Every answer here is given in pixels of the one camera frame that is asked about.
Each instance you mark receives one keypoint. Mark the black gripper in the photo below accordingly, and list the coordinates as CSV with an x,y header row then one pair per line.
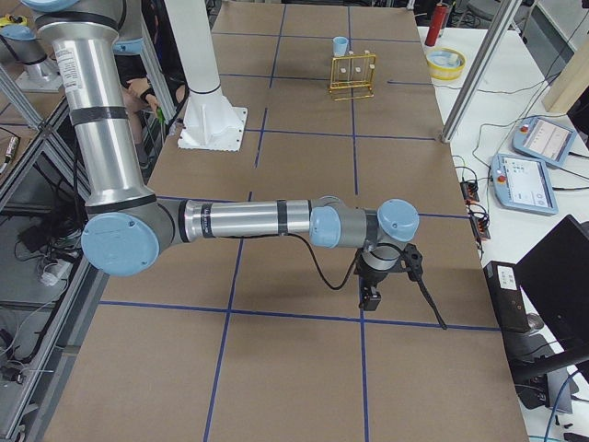
x,y
371,279

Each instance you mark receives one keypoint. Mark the light blue plastic cup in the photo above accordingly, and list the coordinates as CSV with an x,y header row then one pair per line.
x,y
340,46

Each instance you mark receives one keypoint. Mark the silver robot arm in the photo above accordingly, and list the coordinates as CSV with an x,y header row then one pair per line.
x,y
129,227

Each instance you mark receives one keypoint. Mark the orange terminal block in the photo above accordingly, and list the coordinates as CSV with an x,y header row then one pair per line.
x,y
480,229
469,189

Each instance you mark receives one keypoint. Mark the black computer box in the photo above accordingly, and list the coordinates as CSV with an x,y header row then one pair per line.
x,y
506,297

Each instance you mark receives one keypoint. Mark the near teach pendant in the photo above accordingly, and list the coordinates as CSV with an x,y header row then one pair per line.
x,y
522,184

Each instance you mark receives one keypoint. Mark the teach pendant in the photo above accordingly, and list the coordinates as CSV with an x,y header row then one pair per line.
x,y
544,139
522,184

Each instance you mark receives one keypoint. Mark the black monitor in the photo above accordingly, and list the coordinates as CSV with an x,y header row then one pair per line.
x,y
554,277

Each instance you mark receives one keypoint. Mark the far teach pendant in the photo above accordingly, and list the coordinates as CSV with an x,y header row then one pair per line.
x,y
544,139

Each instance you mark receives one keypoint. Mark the yellow bowl with blue plate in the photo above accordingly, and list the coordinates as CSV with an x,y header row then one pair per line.
x,y
445,64

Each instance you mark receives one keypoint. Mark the wooden board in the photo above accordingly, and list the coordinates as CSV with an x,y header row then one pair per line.
x,y
571,83

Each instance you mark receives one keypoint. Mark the red bottle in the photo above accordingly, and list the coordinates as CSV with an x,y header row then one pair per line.
x,y
438,19

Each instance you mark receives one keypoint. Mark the seated person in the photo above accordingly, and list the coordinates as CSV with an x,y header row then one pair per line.
x,y
136,87

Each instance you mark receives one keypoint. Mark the white power strip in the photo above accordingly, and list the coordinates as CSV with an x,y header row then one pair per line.
x,y
54,272

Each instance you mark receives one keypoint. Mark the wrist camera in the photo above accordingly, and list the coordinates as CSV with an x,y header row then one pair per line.
x,y
370,298

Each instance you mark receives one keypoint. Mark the gold wire cup holder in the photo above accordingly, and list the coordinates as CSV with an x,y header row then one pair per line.
x,y
352,76

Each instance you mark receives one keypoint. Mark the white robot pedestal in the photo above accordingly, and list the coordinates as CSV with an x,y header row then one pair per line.
x,y
210,122

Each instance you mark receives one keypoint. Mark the aluminium frame post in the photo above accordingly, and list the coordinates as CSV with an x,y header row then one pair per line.
x,y
490,44

